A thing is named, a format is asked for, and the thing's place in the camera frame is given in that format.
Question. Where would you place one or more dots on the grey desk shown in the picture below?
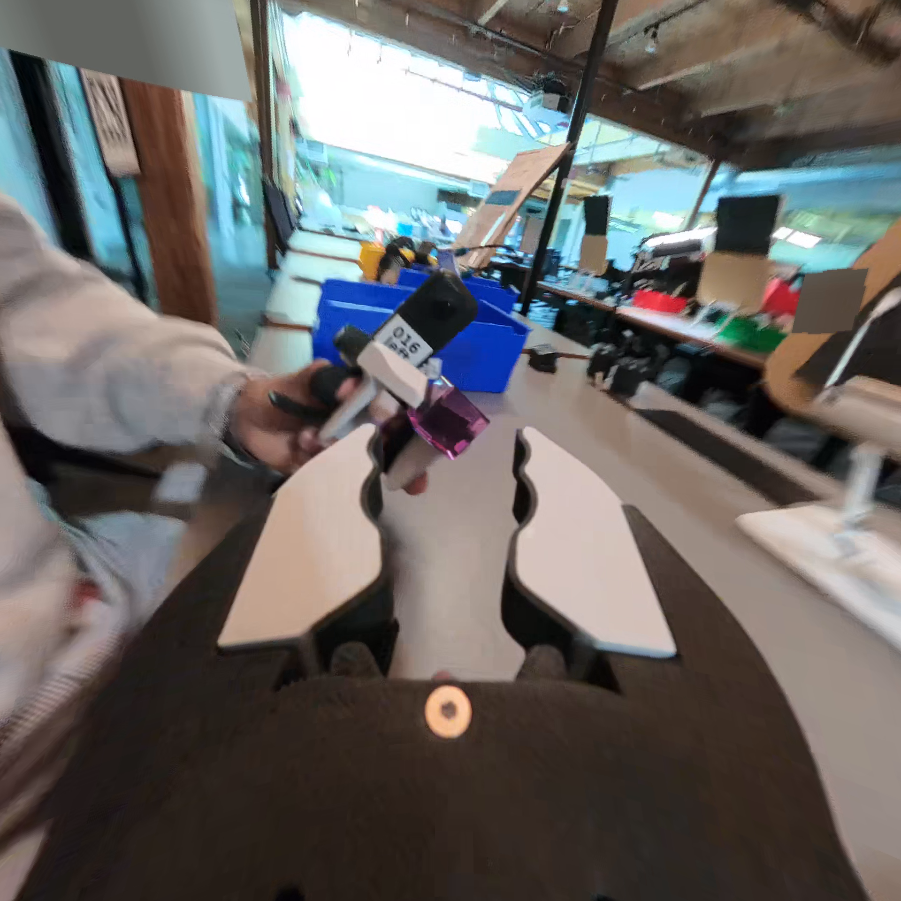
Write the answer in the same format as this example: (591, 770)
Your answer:
(577, 422)

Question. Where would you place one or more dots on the small black box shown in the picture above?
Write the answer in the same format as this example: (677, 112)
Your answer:
(542, 357)

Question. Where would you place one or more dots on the plywood board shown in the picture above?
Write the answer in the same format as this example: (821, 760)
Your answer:
(514, 204)

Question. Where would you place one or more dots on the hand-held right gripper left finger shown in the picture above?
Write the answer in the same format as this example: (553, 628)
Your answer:
(310, 549)

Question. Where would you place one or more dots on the blue bin with marker label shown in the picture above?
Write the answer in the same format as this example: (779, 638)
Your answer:
(493, 352)

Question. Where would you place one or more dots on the person's grey sweatshirt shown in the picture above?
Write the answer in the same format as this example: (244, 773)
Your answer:
(42, 598)

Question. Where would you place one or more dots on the purple segmented bar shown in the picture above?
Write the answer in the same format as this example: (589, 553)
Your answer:
(450, 422)

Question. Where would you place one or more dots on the wooden post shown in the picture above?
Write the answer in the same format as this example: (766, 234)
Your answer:
(172, 211)

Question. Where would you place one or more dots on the blue plastic bin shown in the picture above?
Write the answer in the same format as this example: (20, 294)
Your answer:
(493, 292)

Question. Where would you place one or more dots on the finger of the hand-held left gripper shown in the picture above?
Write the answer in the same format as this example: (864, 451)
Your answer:
(412, 468)
(391, 373)

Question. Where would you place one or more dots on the yellow container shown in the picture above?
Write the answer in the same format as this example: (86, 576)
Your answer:
(373, 257)

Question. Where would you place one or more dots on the black pole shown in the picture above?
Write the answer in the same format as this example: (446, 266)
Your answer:
(563, 162)

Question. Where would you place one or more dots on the person's left hand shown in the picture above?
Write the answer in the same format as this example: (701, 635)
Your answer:
(274, 440)

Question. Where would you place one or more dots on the red plastic bin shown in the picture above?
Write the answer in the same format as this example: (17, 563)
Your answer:
(658, 301)

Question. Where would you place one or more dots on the person's left forearm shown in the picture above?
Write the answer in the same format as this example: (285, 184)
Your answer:
(105, 352)

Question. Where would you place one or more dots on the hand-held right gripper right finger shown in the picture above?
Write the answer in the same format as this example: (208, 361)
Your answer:
(591, 556)

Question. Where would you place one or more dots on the black board on stand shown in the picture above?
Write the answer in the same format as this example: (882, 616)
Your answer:
(845, 563)

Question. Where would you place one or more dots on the framed marker sign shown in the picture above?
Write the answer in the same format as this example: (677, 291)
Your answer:
(112, 130)

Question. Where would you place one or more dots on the black device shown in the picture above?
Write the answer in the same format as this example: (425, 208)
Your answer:
(637, 376)
(604, 362)

